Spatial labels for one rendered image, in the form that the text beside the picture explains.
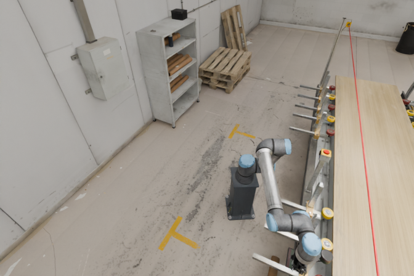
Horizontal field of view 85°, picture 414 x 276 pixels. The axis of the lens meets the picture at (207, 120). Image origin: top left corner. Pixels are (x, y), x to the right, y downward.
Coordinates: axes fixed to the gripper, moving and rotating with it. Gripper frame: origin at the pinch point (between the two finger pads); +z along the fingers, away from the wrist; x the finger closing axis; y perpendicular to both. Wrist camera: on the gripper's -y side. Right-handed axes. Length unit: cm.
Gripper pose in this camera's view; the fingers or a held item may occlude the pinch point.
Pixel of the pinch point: (295, 265)
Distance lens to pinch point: 169.1
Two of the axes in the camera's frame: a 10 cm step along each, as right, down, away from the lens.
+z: 0.1, 7.7, 6.3
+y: -4.1, 5.8, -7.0
